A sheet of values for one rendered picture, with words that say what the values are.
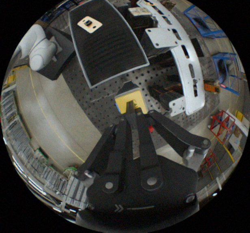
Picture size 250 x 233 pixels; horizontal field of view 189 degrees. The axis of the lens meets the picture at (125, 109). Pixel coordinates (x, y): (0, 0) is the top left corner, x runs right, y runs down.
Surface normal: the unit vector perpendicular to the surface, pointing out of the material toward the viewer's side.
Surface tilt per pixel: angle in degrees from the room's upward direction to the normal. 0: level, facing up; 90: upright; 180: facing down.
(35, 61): 50
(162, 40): 0
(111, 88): 0
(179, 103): 0
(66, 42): 44
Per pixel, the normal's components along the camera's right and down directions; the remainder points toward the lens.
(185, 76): -0.03, 0.37
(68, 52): 0.40, 0.79
